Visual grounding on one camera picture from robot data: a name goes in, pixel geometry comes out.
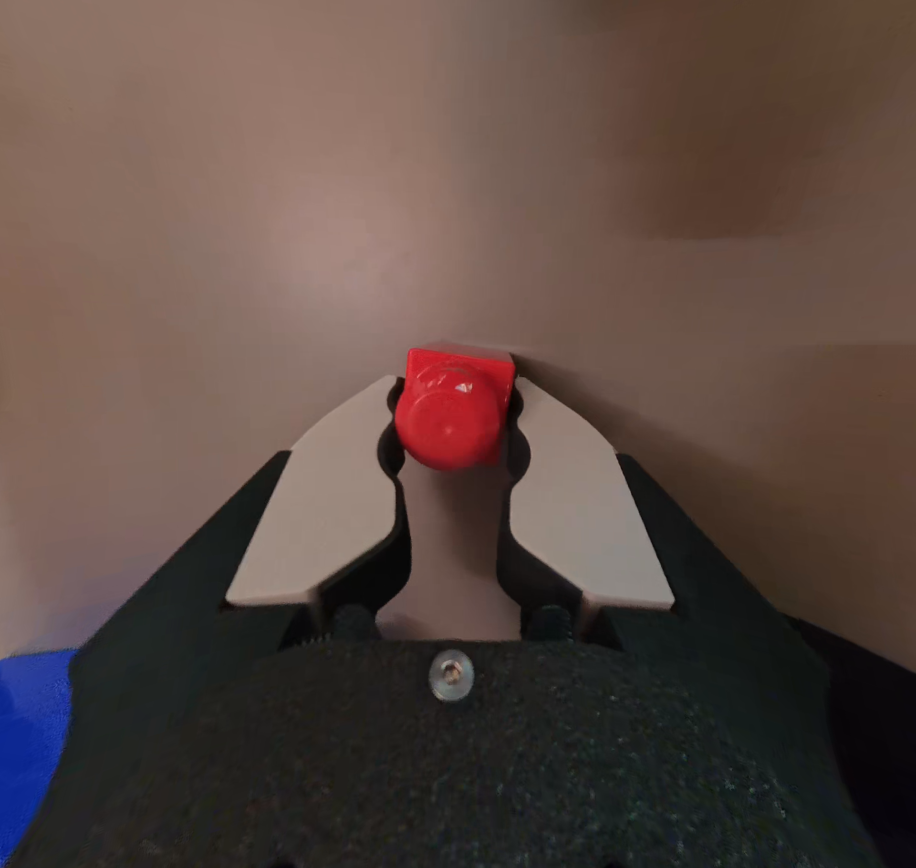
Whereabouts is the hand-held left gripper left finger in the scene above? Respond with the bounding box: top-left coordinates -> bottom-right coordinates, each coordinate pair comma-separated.
225,374 -> 414,636

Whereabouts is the red one-stud block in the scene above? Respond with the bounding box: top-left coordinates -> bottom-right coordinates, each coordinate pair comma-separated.
394,348 -> 518,470

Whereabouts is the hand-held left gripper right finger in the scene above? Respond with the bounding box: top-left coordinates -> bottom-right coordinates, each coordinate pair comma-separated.
496,376 -> 677,636

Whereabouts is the blue plastic bin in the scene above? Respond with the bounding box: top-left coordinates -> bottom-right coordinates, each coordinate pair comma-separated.
0,650 -> 81,858

